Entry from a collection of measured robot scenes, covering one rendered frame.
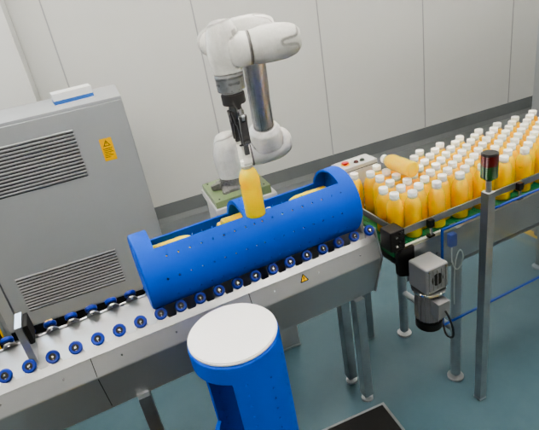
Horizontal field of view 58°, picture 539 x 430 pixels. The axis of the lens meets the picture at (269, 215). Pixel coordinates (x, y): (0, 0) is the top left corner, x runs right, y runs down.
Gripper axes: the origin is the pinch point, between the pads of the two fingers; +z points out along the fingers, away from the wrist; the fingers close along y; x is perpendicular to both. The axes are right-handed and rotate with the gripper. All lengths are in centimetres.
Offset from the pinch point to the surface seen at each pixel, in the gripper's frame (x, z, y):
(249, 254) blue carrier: -5.2, 38.0, -2.1
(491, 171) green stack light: 86, 27, 18
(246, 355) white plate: -23, 44, 41
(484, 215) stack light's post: 86, 46, 16
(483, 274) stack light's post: 86, 74, 15
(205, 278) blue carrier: -22.9, 41.0, -1.8
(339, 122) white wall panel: 190, 89, -292
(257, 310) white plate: -13, 44, 24
